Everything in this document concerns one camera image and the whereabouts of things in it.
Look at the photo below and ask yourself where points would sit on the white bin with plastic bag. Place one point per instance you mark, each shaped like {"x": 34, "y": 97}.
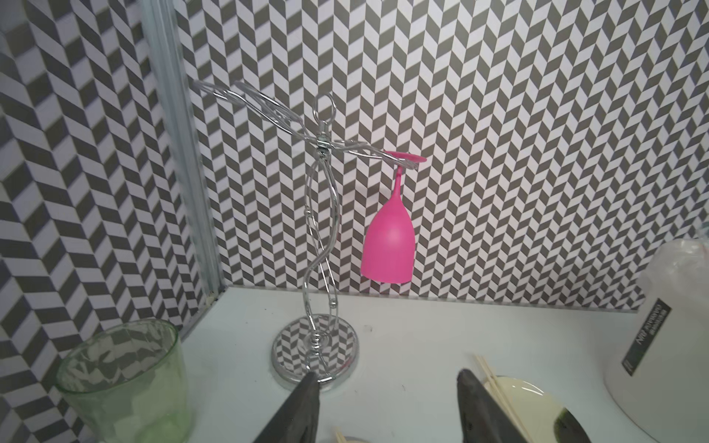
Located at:
{"x": 659, "y": 378}

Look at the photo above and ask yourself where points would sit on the cream plate with dark mark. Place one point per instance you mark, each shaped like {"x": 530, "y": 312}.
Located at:
{"x": 545, "y": 418}

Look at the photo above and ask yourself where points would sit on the green translucent plastic cup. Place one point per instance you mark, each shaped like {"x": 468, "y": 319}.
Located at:
{"x": 128, "y": 384}

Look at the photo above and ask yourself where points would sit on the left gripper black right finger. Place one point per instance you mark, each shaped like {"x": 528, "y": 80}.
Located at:
{"x": 482, "y": 419}

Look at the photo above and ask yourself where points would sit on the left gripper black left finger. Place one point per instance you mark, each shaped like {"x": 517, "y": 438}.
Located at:
{"x": 297, "y": 419}

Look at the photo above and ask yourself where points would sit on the metal wire cup rack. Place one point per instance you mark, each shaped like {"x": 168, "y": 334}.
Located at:
{"x": 321, "y": 341}

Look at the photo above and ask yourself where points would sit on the pink plastic goblet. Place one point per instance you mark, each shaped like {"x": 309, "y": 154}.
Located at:
{"x": 389, "y": 247}

